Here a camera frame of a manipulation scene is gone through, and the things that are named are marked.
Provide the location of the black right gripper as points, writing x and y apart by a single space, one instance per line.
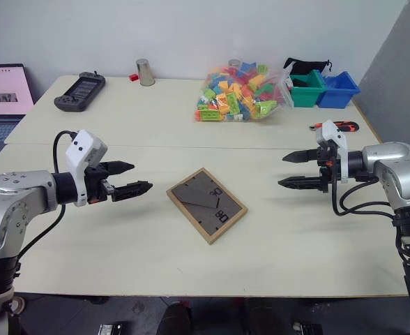
327 164

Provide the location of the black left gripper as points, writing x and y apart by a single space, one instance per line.
96 183

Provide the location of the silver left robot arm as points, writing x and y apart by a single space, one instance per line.
20 195

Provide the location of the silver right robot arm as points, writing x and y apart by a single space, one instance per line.
396 181

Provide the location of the orange black utility knife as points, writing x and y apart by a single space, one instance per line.
344 125

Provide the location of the green plastic bin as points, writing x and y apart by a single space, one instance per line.
306 90

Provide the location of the blue plastic bin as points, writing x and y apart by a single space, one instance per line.
339 90

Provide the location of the bag of colourful toy bricks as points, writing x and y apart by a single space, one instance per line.
240 92

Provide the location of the black handheld game console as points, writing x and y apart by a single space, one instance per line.
80 91

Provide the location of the small red block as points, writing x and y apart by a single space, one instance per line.
132 77

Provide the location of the silver metal cup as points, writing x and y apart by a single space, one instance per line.
145 72

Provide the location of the dark rounded shape under table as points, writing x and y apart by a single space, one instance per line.
175 319

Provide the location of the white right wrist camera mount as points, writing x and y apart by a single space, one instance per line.
334 139

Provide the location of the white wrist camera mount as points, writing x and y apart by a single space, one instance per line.
83 153
334 139

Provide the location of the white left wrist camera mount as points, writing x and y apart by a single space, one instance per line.
83 153

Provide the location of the wooden framed grey board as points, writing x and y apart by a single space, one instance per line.
207 206

